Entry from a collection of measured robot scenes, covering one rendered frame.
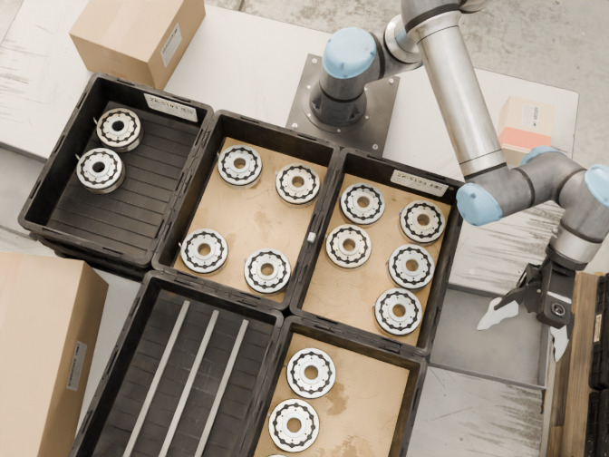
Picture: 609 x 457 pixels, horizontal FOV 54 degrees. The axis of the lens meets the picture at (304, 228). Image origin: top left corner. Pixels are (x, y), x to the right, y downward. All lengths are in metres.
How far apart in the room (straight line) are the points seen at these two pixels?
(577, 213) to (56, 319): 1.00
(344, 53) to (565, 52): 1.63
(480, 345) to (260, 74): 0.92
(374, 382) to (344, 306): 0.17
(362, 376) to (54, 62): 1.18
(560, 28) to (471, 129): 1.97
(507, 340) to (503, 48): 1.59
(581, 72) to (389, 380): 1.90
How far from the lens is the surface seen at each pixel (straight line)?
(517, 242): 1.63
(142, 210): 1.43
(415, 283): 1.35
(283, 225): 1.39
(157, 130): 1.52
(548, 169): 1.11
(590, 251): 1.09
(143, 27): 1.65
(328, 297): 1.34
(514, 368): 1.54
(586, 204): 1.06
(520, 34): 2.90
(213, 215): 1.40
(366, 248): 1.35
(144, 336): 1.35
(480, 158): 1.05
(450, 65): 1.06
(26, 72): 1.86
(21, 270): 1.39
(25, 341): 1.35
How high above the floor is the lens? 2.13
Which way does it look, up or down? 70 degrees down
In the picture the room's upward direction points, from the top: 7 degrees clockwise
